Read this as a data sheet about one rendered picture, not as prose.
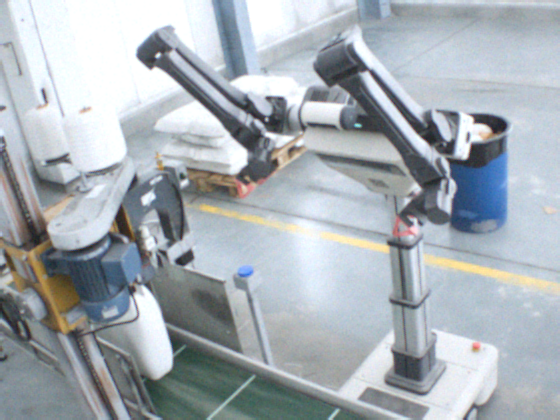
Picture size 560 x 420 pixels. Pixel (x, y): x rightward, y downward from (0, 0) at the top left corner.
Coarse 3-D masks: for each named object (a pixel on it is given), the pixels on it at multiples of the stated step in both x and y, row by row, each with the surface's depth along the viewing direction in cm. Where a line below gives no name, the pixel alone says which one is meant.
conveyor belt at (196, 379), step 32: (192, 352) 278; (160, 384) 262; (192, 384) 259; (224, 384) 256; (256, 384) 253; (160, 416) 244; (192, 416) 242; (224, 416) 239; (256, 416) 236; (288, 416) 234; (320, 416) 231; (352, 416) 227
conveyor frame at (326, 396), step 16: (0, 320) 320; (16, 336) 316; (176, 336) 291; (192, 336) 282; (32, 352) 310; (48, 352) 288; (208, 352) 279; (224, 352) 270; (48, 368) 299; (240, 368) 268; (256, 368) 259; (272, 368) 254; (288, 384) 250; (304, 384) 243; (128, 400) 250; (320, 400) 242; (336, 400) 235; (352, 400) 230; (368, 416) 227; (384, 416) 221; (400, 416) 217
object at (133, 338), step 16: (144, 288) 251; (144, 304) 250; (144, 320) 250; (160, 320) 258; (112, 336) 263; (128, 336) 254; (144, 336) 253; (160, 336) 258; (128, 352) 262; (144, 352) 256; (160, 352) 259; (144, 368) 261; (160, 368) 262
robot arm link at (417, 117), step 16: (352, 32) 132; (336, 48) 129; (320, 64) 131; (336, 64) 129; (352, 64) 129; (384, 80) 142; (400, 96) 146; (400, 112) 149; (416, 112) 151; (432, 112) 152; (416, 128) 153; (448, 128) 158
